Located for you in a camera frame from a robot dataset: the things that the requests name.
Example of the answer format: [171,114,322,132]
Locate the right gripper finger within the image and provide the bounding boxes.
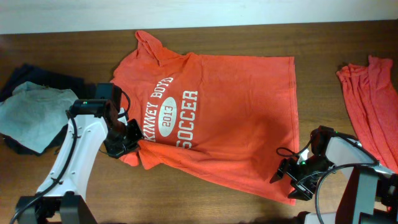
[269,170,284,184]
[288,189,311,201]

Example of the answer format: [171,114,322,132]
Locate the orange soccer t-shirt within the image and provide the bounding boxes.
[113,30,299,205]

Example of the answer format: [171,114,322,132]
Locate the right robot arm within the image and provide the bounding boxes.
[270,126,397,224]

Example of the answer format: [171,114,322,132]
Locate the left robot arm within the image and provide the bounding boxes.
[11,83,144,223]

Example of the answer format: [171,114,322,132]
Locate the grey folded t-shirt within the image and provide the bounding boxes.
[1,82,78,154]

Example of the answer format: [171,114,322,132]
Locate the red ribbed garment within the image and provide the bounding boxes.
[336,55,397,172]

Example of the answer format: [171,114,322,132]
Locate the dark navy folded garment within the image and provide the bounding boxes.
[1,64,96,156]

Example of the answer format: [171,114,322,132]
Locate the right black cable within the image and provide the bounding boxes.
[275,133,382,224]

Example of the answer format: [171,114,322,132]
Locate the black cable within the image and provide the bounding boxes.
[9,90,131,224]
[275,133,382,224]

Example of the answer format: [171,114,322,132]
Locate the left black cable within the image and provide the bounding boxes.
[9,90,131,224]

